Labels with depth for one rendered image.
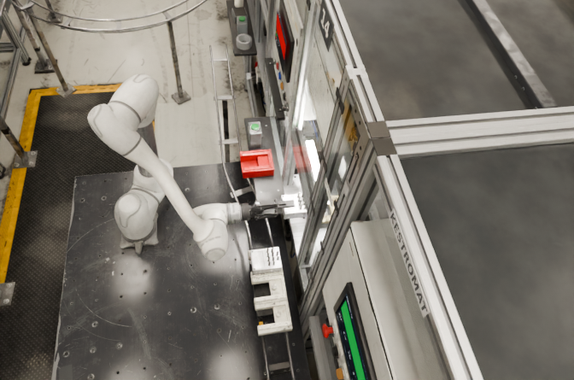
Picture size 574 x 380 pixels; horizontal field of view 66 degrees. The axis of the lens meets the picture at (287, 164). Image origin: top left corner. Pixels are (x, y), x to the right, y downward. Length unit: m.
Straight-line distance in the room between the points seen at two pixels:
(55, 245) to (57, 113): 1.15
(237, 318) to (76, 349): 0.69
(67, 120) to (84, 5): 1.47
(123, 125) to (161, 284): 0.86
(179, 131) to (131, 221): 1.55
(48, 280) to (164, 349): 1.22
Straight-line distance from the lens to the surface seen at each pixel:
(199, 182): 2.44
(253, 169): 2.13
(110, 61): 4.21
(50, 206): 3.38
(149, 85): 1.77
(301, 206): 1.90
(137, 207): 2.10
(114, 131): 1.66
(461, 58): 1.23
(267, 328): 1.91
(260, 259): 1.96
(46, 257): 3.20
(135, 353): 2.15
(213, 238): 1.75
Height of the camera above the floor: 2.73
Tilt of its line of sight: 55 degrees down
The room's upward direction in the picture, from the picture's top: 8 degrees clockwise
